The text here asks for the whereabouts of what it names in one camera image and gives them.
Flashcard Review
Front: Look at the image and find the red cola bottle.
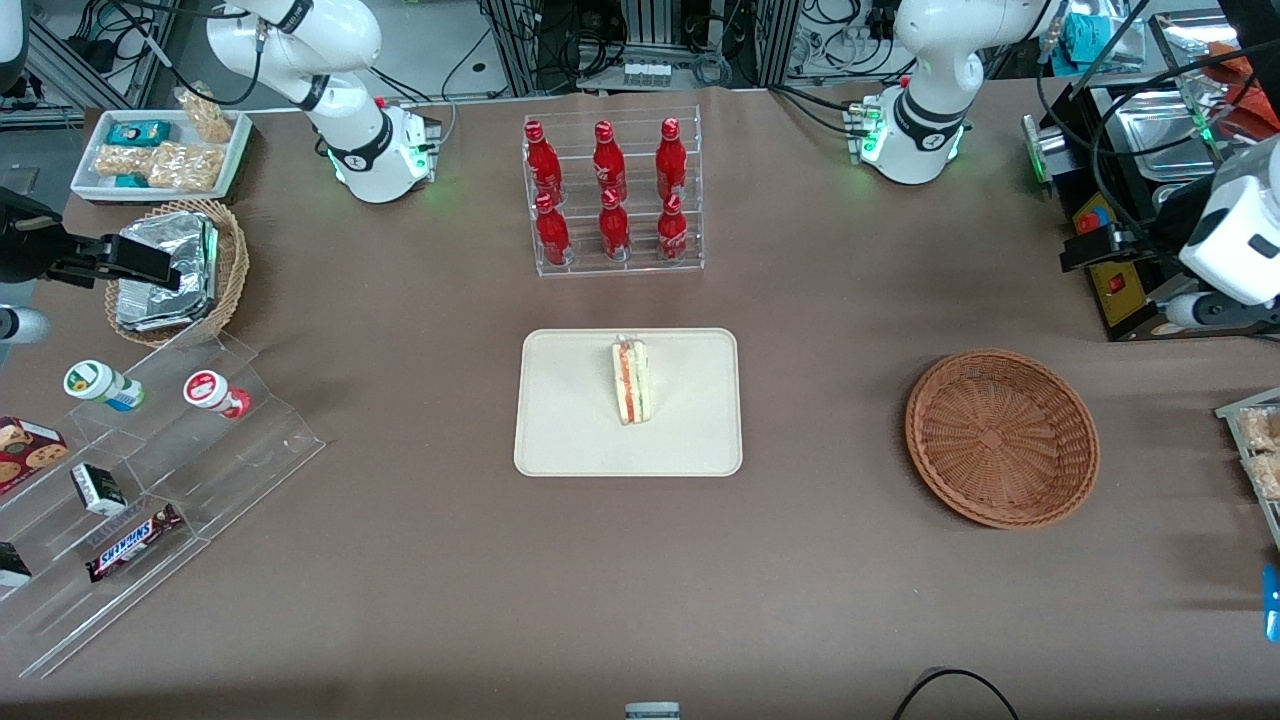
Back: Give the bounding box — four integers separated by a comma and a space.
524, 120, 564, 206
656, 193, 691, 263
655, 117, 691, 201
592, 120, 629, 201
598, 188, 633, 263
534, 192, 573, 267

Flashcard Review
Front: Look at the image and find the green lidded yogurt cup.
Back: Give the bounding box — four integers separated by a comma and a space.
63, 360, 144, 413

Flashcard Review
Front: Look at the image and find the brown round wicker basket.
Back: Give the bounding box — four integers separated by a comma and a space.
905, 348, 1101, 529

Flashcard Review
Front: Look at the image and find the clear acrylic stepped shelf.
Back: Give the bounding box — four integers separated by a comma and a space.
0, 330, 326, 681

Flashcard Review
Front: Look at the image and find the aluminium foil container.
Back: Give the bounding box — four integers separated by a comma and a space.
115, 213, 221, 333

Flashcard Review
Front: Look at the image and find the black arm base cable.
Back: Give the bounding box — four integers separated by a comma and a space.
770, 85, 863, 136

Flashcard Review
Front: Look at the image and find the white snack tray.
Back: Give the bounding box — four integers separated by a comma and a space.
72, 108, 253, 204

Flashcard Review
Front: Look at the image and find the brown Snickers bar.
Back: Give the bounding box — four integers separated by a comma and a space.
85, 503, 184, 584

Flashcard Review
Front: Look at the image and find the orange cloth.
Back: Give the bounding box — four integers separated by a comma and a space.
1205, 40, 1259, 113

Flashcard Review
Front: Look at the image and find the light tan wicker basket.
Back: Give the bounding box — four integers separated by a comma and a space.
105, 198, 251, 349

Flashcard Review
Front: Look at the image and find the grey rimmed snack tray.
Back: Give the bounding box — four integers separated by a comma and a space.
1215, 388, 1280, 553

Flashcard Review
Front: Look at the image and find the black looped cable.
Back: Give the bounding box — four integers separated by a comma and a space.
892, 668, 1021, 720

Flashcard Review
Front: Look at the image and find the teal cloth bundle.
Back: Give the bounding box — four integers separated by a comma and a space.
1062, 12, 1129, 63

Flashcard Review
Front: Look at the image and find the red lidded yogurt cup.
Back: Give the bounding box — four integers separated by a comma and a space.
183, 370, 251, 419

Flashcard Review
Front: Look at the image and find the steel food pan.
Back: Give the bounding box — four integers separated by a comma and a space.
1110, 88, 1219, 156

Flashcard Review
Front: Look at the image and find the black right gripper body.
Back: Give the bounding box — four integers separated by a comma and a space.
0, 190, 69, 286

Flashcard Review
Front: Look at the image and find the cream plastic tray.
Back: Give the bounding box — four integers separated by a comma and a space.
513, 328, 744, 478

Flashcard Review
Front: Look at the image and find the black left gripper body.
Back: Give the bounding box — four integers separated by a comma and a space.
1135, 180, 1217, 264

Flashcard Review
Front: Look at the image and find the clear acrylic bottle rack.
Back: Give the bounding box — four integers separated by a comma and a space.
522, 105, 706, 279

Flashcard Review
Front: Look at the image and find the silver metal box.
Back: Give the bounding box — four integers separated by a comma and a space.
1022, 113, 1063, 186

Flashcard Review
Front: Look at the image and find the red cookie box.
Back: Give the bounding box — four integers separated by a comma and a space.
0, 417, 71, 496

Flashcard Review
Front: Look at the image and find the triangle sandwich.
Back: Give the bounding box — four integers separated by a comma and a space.
612, 338, 653, 426

